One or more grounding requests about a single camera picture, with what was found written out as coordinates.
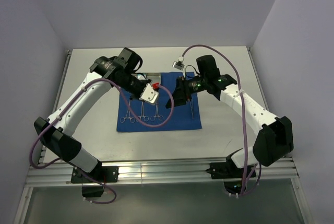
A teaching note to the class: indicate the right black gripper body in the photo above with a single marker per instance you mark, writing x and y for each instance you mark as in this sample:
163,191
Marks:
181,90

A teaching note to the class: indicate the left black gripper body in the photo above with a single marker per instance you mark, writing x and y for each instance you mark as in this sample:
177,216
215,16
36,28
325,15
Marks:
141,90

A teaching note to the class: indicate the steel fine pointed tweezers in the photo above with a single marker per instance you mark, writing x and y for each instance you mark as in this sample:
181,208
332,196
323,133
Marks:
191,103

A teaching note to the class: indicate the metal instrument tray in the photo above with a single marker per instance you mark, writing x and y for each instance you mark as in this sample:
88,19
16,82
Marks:
153,77

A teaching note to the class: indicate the blue surgical drape cloth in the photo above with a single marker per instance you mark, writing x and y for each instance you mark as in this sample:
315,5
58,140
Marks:
181,119

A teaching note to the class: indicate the steel surgical scissors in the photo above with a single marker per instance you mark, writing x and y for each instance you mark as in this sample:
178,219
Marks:
157,116

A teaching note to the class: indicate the steel hemostat forceps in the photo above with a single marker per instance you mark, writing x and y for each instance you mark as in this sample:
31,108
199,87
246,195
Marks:
142,116

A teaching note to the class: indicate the steel needle holder forceps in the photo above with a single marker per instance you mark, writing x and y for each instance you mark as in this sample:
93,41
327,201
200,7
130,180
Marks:
127,117

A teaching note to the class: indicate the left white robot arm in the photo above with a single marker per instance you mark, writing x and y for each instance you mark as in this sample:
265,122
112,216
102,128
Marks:
56,132

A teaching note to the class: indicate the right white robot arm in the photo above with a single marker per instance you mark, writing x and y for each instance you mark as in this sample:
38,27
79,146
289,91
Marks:
274,136

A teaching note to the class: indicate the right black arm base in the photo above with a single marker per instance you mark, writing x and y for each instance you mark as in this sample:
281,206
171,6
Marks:
225,170

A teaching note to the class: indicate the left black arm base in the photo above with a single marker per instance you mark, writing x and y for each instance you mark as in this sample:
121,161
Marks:
93,183

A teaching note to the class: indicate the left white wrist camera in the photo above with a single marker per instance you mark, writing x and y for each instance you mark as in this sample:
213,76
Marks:
149,95

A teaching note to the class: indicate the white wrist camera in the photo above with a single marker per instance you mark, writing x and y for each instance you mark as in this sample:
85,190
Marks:
179,63
149,95

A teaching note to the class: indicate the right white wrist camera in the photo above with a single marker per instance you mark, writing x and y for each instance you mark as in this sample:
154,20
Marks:
179,63

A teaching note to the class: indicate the aluminium extrusion rail frame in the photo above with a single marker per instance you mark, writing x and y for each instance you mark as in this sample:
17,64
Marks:
162,180

